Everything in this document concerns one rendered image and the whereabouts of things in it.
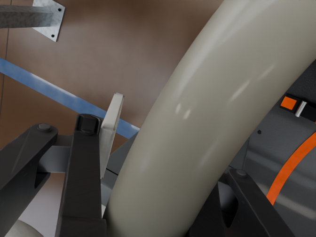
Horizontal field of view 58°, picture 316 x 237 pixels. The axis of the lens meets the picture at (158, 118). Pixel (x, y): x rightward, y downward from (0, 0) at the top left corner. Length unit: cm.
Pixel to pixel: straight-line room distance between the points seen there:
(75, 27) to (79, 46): 10
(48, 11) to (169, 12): 68
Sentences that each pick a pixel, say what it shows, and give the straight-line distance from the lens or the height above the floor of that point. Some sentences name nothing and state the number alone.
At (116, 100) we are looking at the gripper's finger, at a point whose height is 118.
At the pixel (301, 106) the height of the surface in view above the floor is 5.
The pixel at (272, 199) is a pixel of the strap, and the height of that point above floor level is 2.
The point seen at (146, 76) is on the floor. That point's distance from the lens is 148.
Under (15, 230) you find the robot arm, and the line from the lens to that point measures 71.
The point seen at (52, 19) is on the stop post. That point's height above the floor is 1.
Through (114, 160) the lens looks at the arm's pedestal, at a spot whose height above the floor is 69.
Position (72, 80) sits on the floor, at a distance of 173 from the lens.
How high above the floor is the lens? 134
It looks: 62 degrees down
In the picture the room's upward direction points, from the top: 131 degrees counter-clockwise
